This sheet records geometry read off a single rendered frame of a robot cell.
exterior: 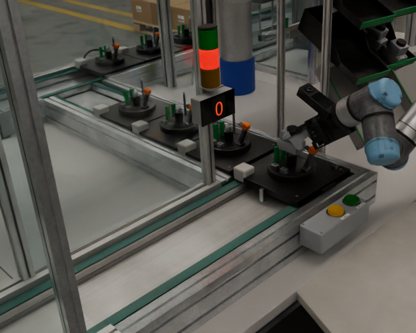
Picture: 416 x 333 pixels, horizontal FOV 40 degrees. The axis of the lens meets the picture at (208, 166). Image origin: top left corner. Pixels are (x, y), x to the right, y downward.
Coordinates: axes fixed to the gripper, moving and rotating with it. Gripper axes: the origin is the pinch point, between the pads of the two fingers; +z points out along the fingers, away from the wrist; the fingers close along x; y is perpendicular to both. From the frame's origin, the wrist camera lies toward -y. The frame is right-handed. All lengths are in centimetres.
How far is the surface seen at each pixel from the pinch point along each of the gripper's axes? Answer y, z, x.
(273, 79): -26, 74, 81
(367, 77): -4.1, -14.1, 23.2
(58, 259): 2, -26, -84
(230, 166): 0.7, 19.2, -9.5
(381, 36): -13.8, -12.3, 41.7
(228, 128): -10.1, 22.8, -0.5
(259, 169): 5.5, 13.0, -5.1
